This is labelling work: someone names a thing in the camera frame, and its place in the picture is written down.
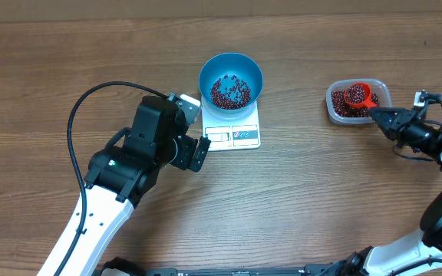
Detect teal blue bowl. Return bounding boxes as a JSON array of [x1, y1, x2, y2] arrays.
[[198, 52, 264, 113]]

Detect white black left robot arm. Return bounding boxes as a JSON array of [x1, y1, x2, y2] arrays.
[[39, 94, 210, 275]]

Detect red adzuki beans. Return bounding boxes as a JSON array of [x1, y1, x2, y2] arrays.
[[331, 90, 368, 117]]

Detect orange measuring scoop blue handle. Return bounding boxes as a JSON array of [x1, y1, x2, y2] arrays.
[[344, 82, 378, 109]]

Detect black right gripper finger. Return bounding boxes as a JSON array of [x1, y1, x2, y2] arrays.
[[372, 114, 397, 139], [368, 107, 407, 119]]

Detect white digital kitchen scale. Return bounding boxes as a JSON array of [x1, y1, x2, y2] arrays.
[[201, 98, 261, 152]]

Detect red beans in bowl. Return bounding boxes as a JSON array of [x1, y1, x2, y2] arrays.
[[210, 74, 252, 110]]

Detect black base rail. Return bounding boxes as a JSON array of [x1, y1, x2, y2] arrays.
[[94, 248, 364, 276]]

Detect clear plastic container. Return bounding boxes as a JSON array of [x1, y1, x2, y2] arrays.
[[325, 78, 393, 126]]

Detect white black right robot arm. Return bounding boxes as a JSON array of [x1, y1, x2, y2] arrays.
[[361, 107, 442, 275]]

